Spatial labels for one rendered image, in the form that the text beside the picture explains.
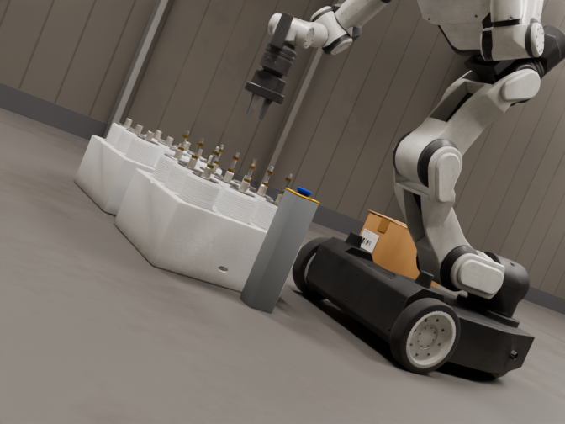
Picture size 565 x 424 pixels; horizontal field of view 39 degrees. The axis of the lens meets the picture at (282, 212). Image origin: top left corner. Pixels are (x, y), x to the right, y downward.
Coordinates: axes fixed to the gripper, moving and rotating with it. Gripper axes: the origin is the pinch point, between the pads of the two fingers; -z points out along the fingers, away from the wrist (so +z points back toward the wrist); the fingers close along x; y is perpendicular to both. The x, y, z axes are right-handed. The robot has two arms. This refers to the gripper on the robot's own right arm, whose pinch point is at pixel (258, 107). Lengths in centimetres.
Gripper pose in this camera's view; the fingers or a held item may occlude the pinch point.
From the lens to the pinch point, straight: 228.4
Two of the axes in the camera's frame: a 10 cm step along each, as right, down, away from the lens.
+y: 4.3, 1.0, 9.0
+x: 8.2, 3.9, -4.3
